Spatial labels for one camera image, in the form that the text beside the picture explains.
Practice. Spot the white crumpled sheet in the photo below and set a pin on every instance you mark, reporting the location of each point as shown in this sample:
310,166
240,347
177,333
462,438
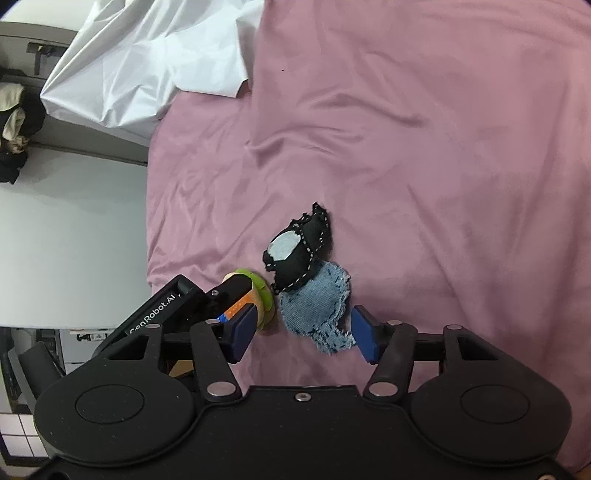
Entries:
138,60

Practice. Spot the pink bed sheet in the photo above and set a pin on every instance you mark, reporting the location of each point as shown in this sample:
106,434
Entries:
438,161

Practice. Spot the grey wardrobe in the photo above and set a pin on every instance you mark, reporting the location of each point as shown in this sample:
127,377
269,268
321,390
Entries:
14,39

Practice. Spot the blue denim plush toy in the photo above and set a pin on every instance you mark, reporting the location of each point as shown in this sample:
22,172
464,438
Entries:
318,300

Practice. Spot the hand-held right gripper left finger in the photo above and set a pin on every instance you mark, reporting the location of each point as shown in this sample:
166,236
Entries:
242,334

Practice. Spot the burger plush toy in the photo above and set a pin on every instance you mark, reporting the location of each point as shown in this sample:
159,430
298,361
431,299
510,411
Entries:
264,295

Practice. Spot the black patch white spot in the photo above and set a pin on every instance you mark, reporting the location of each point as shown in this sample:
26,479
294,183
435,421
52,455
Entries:
295,265

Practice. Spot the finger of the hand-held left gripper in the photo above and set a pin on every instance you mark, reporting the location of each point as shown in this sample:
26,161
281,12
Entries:
231,290

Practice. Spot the hanging dark clothes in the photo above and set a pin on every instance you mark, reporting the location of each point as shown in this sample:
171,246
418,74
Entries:
9,170

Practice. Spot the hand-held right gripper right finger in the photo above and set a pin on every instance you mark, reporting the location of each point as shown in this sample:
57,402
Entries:
362,334

